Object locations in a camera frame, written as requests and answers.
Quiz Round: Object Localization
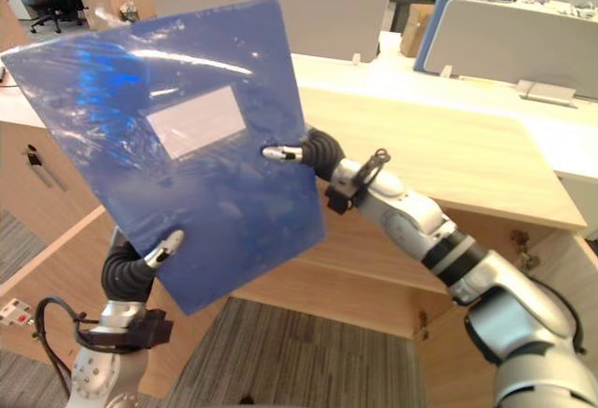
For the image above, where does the brass door hinge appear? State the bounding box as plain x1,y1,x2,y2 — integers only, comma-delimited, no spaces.
510,229,541,270

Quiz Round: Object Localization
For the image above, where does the grey partition with blue edge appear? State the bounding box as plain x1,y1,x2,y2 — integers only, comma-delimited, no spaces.
412,0,598,101

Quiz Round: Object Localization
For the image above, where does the wooden cabinet with handle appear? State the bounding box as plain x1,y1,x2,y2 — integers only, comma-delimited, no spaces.
0,120,107,246

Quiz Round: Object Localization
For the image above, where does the silver partition bracket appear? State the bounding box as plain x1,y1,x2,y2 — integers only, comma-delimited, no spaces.
515,78,579,109

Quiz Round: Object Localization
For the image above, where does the grey desk partition panel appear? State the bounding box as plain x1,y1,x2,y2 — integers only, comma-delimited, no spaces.
146,0,391,63

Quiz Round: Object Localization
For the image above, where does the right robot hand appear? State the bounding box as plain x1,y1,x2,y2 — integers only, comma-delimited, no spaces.
261,128,346,180

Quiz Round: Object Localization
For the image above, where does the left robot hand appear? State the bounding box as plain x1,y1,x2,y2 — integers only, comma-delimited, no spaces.
101,228,186,303

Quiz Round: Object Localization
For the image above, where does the white power strip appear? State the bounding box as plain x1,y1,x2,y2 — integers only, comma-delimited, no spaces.
0,296,33,329

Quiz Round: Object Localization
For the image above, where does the blue plastic folder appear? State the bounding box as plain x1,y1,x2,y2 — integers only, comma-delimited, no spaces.
0,0,327,317

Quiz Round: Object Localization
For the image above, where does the silver cabinet handle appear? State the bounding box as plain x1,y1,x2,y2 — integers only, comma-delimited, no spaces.
28,145,69,192

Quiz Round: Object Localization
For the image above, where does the cardboard box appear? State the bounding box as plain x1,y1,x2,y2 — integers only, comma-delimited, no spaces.
400,2,435,58

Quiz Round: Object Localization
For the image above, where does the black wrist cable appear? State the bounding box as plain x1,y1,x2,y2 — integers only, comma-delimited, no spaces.
31,296,102,398

